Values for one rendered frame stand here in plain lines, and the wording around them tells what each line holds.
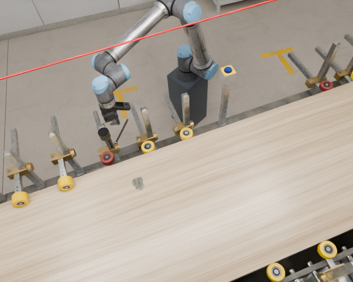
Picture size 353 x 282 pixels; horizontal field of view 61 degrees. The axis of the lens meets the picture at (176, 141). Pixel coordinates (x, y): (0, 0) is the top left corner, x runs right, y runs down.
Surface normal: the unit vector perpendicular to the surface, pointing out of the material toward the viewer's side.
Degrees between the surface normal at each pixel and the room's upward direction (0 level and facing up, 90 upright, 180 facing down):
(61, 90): 0
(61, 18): 90
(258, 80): 0
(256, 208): 0
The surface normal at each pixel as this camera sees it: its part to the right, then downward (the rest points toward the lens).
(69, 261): -0.06, -0.54
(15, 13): 0.28, 0.80
